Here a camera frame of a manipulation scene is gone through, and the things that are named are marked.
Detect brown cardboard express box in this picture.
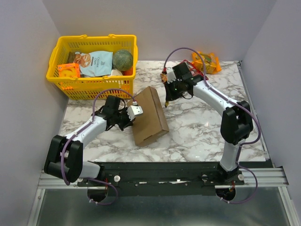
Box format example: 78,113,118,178
132,86,169,147

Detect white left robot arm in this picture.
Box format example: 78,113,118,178
44,96,143,186

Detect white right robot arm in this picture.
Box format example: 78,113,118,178
160,62,253,185

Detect orange snack box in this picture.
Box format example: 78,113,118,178
58,63,80,79

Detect red snack bag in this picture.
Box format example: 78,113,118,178
160,60,204,83

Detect orange yellow snack bag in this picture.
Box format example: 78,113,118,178
192,51,222,74

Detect orange round fruit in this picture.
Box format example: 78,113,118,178
123,67,133,76

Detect yellow plastic shopping basket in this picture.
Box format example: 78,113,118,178
46,34,138,100

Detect beige round bun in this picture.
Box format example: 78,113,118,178
111,69,123,76

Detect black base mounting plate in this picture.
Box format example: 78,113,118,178
78,162,246,201

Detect green round melon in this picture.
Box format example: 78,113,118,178
112,49,133,71

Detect light blue chips bag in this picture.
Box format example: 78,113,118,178
73,51,113,77

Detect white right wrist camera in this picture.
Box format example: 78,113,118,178
166,67,177,84

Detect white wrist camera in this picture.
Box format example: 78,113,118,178
166,67,177,84
127,101,143,121

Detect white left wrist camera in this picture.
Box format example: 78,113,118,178
127,101,143,121

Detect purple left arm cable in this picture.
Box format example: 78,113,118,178
60,88,139,206

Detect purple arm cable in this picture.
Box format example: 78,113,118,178
163,47,262,205
60,88,139,206

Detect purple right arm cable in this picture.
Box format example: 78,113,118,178
163,47,262,205

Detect aluminium rail frame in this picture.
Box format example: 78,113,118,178
25,60,294,226

